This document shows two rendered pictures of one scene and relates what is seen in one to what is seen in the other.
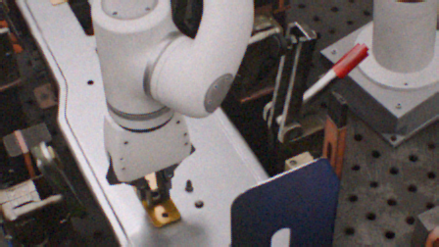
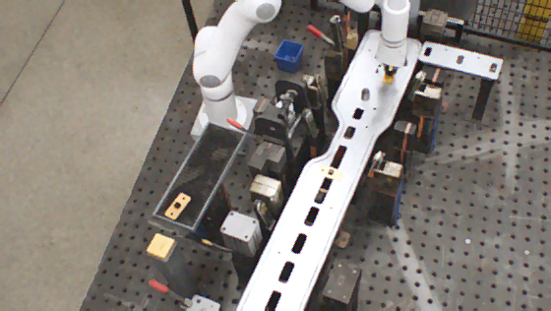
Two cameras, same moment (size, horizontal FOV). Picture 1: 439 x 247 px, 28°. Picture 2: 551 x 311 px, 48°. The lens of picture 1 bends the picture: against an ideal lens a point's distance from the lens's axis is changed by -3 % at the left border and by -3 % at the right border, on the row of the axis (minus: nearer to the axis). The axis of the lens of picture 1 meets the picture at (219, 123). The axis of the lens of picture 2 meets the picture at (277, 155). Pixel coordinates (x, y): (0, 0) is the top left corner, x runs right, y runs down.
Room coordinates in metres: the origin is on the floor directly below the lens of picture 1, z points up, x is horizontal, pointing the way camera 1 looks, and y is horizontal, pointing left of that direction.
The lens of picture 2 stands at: (1.88, 1.05, 2.78)
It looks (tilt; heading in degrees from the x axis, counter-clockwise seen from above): 56 degrees down; 237
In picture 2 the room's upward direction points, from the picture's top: 9 degrees counter-clockwise
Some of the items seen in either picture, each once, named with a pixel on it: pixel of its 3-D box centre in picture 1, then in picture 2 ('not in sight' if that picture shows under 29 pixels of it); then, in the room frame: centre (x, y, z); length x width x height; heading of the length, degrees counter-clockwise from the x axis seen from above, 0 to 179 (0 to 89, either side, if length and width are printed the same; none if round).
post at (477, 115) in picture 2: not in sight; (483, 94); (0.43, 0.32, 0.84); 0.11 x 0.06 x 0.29; 115
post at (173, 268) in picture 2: not in sight; (178, 277); (1.74, 0.14, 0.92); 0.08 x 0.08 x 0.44; 25
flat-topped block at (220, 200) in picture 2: not in sight; (214, 209); (1.50, 0.03, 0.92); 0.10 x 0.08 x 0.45; 25
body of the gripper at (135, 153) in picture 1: (146, 132); (392, 48); (0.71, 0.09, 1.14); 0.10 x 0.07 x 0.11; 115
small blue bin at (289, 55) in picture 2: not in sight; (289, 57); (0.76, -0.42, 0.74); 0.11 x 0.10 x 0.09; 25
